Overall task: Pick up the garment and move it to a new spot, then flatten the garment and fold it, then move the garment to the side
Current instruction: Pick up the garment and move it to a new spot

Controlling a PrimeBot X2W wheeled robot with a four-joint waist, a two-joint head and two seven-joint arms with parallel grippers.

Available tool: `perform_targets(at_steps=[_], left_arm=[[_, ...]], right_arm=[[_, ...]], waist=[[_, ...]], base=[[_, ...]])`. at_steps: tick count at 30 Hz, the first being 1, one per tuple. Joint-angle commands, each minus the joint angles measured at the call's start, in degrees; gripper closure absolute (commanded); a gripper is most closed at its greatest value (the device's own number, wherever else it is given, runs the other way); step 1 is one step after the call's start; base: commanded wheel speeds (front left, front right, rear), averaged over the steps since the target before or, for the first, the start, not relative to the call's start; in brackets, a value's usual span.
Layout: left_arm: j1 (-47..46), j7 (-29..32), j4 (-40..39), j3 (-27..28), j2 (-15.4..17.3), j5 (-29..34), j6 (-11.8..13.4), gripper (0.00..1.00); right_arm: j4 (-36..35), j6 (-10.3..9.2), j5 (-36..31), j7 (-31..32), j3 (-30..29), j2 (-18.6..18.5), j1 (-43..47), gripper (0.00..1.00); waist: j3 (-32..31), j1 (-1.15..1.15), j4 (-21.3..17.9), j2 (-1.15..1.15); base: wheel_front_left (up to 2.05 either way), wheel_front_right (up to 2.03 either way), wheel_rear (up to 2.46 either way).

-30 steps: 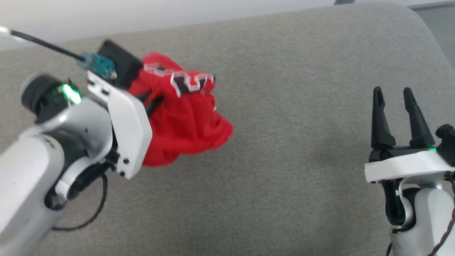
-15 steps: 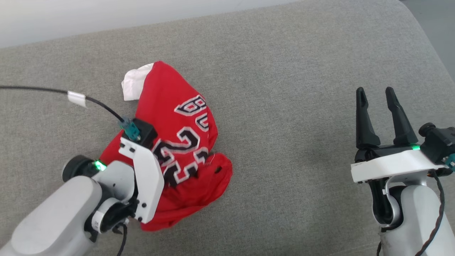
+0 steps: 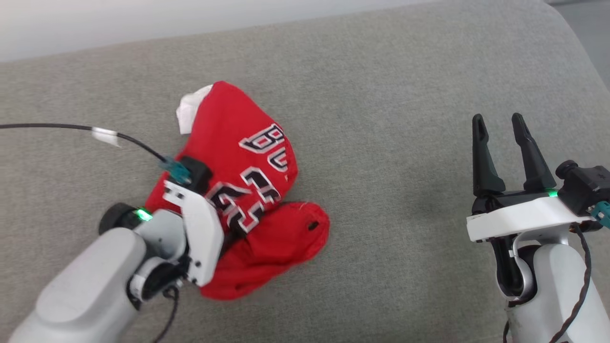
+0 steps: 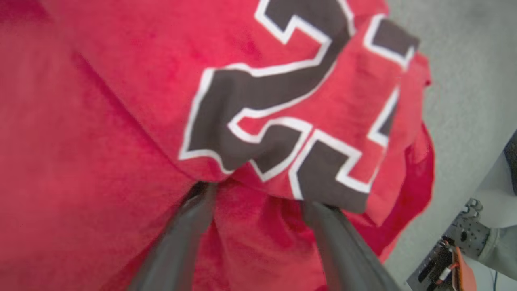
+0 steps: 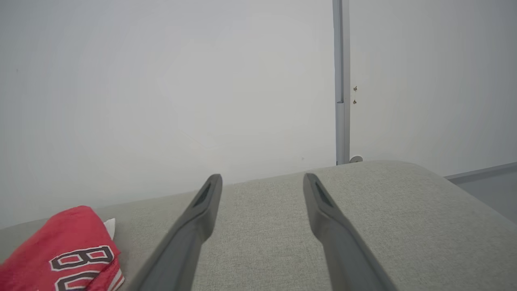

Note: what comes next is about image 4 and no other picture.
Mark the perforated metal bracket plate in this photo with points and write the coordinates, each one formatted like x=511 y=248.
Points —
x=468 y=232

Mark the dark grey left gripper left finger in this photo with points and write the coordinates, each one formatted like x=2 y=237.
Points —
x=177 y=246

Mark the white grey robot torso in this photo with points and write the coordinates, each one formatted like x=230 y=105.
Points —
x=499 y=194

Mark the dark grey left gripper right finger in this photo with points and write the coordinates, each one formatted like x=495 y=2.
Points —
x=343 y=250

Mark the black orange electronics module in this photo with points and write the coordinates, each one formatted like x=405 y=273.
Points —
x=448 y=268

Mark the red white sports jersey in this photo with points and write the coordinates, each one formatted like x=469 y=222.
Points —
x=121 y=121

